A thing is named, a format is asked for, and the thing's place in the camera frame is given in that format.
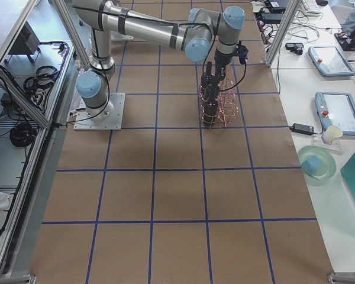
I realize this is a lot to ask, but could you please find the aluminium frame post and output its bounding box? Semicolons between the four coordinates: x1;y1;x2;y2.
265;0;301;67

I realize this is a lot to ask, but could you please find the green glass plate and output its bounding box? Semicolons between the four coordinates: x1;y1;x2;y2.
298;146;337;180

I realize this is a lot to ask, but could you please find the blue sponge block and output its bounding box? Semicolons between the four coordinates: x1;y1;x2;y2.
301;155;324;175

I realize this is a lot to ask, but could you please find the teach pendant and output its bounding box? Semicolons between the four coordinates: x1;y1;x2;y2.
314;92;355;136
308;46;355;77

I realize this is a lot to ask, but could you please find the dark wine bottle front basket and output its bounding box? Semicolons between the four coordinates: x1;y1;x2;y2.
202;100;218;127

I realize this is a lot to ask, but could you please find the dark wine bottle basket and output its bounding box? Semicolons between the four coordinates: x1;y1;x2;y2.
202;100;218;127
200;62;213;91

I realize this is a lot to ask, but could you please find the dark wine bottle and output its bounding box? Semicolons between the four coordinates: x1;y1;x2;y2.
204;78;219;102

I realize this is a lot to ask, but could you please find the dark wine bottle rear basket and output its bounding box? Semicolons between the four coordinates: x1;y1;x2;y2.
200;62;213;91

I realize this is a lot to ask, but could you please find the copper wire wine basket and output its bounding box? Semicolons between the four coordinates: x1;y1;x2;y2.
198;69;238;128

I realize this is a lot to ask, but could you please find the teach pendant near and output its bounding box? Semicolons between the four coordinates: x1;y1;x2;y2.
314;92;355;136

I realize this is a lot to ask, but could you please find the white paper cup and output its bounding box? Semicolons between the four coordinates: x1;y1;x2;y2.
321;125;343;144

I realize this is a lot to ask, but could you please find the black power adapter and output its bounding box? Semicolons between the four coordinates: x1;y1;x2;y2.
289;123;314;135

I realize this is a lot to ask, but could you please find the grey control box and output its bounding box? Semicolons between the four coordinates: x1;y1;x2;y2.
4;21;40;63

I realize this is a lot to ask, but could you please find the teach pendant far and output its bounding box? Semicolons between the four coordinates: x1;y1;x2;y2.
308;46;355;77

